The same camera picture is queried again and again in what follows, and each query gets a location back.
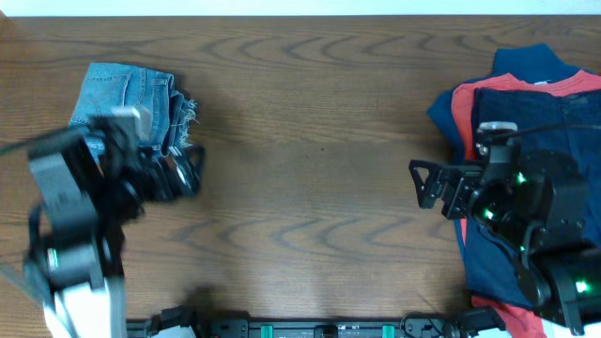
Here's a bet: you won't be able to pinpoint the black rail with green clips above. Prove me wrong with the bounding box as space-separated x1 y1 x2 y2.
126 307 506 338

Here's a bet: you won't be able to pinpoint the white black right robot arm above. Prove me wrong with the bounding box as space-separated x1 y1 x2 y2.
408 121 600 336

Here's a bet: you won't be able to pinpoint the light blue denim jeans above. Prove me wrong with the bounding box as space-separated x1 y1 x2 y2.
69 63 197 157

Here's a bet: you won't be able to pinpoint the navy and red t-shirt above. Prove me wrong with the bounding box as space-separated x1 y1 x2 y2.
427 44 600 337

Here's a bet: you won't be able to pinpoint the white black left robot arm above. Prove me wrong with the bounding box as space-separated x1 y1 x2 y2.
2 107 205 337

